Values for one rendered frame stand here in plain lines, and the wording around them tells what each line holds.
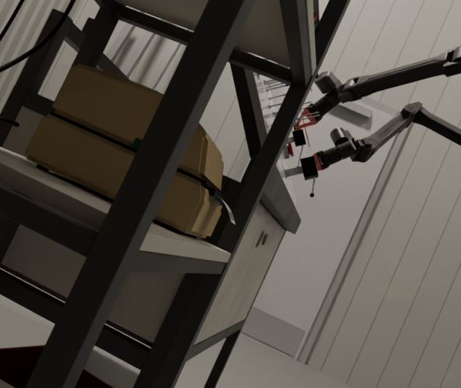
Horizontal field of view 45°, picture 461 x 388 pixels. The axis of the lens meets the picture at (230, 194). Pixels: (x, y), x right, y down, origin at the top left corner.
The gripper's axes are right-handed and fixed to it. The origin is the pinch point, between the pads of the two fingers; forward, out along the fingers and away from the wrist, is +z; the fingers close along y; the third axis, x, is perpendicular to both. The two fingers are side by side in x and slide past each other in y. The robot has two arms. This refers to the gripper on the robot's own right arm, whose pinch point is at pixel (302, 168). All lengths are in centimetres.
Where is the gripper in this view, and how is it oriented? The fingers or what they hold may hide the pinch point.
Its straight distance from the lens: 209.0
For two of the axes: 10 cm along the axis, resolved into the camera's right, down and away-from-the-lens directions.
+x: 3.9, 9.2, -0.2
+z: -9.1, 3.9, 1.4
